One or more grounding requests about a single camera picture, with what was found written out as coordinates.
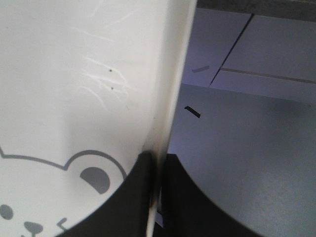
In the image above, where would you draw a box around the cream bear serving tray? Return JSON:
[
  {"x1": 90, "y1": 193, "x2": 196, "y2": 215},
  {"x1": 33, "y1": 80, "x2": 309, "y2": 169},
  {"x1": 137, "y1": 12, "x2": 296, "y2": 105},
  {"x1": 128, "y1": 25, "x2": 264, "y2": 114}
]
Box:
[{"x1": 0, "y1": 0, "x2": 197, "y2": 237}]

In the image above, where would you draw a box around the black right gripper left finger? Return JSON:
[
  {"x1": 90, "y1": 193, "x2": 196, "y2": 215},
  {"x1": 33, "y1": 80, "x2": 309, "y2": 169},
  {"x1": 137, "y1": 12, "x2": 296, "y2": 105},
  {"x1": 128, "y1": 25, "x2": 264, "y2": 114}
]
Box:
[{"x1": 60, "y1": 153, "x2": 152, "y2": 237}]

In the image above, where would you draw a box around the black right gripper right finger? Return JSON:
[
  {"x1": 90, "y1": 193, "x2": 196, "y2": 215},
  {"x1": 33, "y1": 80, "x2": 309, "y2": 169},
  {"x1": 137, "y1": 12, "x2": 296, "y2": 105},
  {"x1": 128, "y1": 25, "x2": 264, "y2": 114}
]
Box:
[{"x1": 153, "y1": 154, "x2": 258, "y2": 237}]

